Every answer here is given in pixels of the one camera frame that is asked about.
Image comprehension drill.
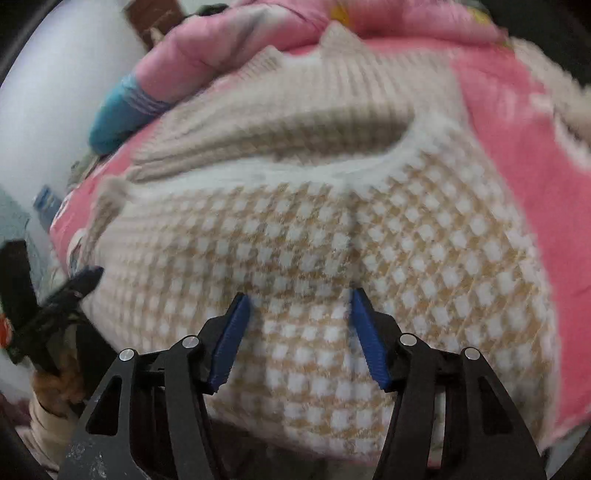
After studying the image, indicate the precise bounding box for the cream fluffy garment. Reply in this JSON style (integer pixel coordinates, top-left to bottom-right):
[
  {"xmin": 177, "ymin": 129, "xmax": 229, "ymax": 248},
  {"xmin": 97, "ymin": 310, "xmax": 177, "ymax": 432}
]
[{"xmin": 511, "ymin": 38, "xmax": 590, "ymax": 170}]

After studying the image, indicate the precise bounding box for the black headboard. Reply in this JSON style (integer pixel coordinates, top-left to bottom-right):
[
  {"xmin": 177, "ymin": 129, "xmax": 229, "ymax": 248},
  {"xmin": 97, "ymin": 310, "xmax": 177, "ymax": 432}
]
[{"xmin": 482, "ymin": 0, "xmax": 590, "ymax": 85}]

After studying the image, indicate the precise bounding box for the beige white houndstooth coat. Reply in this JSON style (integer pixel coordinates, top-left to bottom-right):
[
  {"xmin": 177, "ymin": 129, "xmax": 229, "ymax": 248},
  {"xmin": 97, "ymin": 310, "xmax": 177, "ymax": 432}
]
[{"xmin": 68, "ymin": 20, "xmax": 562, "ymax": 462}]

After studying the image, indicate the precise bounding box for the pink blue quilt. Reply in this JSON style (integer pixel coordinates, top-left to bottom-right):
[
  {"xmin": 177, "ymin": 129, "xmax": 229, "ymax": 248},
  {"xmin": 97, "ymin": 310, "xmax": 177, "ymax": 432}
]
[{"xmin": 88, "ymin": 0, "xmax": 508, "ymax": 156}]

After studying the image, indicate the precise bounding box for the brown wooden door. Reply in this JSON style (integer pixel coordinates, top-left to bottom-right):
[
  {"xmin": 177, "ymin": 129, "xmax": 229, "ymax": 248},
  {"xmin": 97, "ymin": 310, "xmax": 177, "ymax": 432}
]
[{"xmin": 123, "ymin": 0, "xmax": 185, "ymax": 50}]

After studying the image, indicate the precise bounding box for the person left hand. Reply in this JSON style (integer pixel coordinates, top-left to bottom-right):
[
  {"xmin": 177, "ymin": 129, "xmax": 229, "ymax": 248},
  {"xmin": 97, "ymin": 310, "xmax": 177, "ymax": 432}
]
[{"xmin": 31, "ymin": 348, "xmax": 85, "ymax": 418}]

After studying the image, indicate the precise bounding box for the pink floral bed blanket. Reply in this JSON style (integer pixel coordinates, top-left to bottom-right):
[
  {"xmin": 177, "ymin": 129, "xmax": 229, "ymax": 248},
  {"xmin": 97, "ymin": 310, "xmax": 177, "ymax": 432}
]
[{"xmin": 48, "ymin": 36, "xmax": 591, "ymax": 455}]

